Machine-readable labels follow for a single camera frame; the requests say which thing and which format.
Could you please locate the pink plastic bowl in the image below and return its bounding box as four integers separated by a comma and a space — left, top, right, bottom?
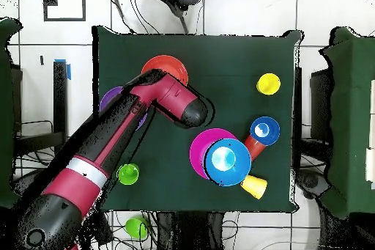
189, 128, 239, 180

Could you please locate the large shallow orange bowl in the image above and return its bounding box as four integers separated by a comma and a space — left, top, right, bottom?
141, 54, 190, 87

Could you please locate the light blue plastic bowl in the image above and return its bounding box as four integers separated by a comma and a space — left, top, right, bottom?
204, 138, 253, 188

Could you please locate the red-orange plastic cup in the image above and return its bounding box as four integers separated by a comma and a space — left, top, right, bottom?
244, 134, 266, 162

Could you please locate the lemon yellow plastic cup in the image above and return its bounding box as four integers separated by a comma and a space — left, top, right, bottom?
256, 73, 281, 96

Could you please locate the golden yellow plastic cup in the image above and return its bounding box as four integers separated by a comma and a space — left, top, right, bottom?
240, 174, 268, 200

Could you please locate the green plastic cup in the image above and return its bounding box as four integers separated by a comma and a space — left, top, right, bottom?
116, 163, 141, 186

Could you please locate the dark green tablecloth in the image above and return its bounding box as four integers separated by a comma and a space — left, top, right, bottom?
92, 25, 302, 213

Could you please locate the purple plastic bowl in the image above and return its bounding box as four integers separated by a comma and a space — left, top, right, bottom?
99, 86, 148, 131

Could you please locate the small dark blue bowl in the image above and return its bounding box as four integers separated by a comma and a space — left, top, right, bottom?
249, 116, 281, 147

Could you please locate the green bowl on floor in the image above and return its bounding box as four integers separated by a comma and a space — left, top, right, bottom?
125, 216, 149, 240

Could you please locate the blue tape strip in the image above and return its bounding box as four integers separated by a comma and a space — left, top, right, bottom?
54, 59, 72, 81

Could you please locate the grey chair base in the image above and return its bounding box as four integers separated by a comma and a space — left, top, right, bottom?
295, 169, 332, 199

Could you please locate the black power strip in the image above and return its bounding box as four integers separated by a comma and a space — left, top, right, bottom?
90, 211, 114, 247

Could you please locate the green cloth side table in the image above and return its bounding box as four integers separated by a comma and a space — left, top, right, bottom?
0, 17, 29, 208
319, 26, 375, 220

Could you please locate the black stand frame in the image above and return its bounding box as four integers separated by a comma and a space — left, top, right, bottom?
12, 60, 70, 160
293, 66, 333, 145

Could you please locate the tangle of floor cables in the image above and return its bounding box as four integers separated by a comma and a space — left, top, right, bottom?
14, 136, 159, 250

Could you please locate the black square frame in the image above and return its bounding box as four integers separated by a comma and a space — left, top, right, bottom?
42, 0, 86, 23

